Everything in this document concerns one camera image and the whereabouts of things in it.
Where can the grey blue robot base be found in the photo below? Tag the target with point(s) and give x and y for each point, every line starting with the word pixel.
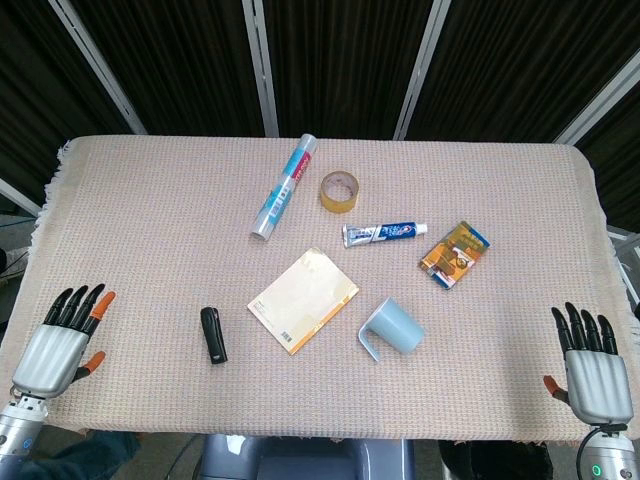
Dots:
pixel 305 457

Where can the blue white toothpaste tube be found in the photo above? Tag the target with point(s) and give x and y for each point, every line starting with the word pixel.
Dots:
pixel 382 233

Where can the orange snack packet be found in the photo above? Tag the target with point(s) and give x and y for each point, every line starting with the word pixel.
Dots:
pixel 455 255

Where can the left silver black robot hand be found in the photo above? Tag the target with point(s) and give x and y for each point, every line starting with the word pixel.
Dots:
pixel 50 357

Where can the black stapler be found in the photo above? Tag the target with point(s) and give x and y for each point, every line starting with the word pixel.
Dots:
pixel 213 335

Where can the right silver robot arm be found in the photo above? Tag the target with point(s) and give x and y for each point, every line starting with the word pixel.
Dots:
pixel 607 452

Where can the black folding screen panels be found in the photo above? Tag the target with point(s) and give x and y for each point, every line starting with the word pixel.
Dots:
pixel 320 65

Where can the light blue plastic cup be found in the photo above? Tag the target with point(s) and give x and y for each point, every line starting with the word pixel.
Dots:
pixel 395 327

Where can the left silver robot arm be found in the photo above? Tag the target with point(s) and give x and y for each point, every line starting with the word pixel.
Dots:
pixel 17 425

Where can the plastic wrap roll tube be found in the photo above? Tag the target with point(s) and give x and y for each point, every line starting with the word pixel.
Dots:
pixel 285 187

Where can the pink woven tablecloth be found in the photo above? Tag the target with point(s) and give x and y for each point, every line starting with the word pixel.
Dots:
pixel 320 285

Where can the clear packing tape roll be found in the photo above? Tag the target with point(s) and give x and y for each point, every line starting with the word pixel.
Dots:
pixel 340 192

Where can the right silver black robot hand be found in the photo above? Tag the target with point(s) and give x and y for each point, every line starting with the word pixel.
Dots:
pixel 595 380

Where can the cream yellow notebook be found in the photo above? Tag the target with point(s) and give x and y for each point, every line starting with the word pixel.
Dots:
pixel 302 300

